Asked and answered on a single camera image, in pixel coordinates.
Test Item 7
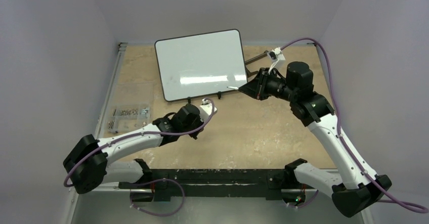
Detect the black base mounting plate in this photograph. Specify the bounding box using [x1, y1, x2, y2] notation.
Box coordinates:
[119, 169, 314, 202]

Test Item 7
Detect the aluminium extrusion rail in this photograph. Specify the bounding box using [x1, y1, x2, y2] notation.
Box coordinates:
[89, 182, 131, 193]

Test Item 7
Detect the clear box of screws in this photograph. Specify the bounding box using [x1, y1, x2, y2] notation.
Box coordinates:
[105, 82, 154, 134]

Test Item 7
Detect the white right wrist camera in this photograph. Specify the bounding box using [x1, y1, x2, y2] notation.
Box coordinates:
[266, 47, 286, 73]

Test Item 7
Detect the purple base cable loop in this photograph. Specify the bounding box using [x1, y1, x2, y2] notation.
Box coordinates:
[130, 178, 186, 217]

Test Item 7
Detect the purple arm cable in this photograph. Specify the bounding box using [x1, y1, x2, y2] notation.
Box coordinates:
[280, 37, 429, 214]
[63, 98, 216, 188]

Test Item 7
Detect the black wire easel stand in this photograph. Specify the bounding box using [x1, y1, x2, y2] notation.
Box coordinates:
[244, 50, 269, 78]

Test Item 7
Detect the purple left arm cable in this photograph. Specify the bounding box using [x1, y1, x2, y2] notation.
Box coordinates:
[63, 98, 216, 188]

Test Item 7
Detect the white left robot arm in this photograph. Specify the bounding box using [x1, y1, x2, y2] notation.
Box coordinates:
[63, 101, 217, 194]

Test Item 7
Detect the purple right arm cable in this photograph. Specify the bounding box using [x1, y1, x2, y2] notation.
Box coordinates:
[280, 37, 429, 214]

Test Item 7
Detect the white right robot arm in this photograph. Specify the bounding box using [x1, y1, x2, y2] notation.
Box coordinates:
[237, 61, 392, 217]

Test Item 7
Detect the white whiteboard black frame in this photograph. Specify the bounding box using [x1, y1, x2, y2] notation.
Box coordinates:
[154, 29, 248, 102]

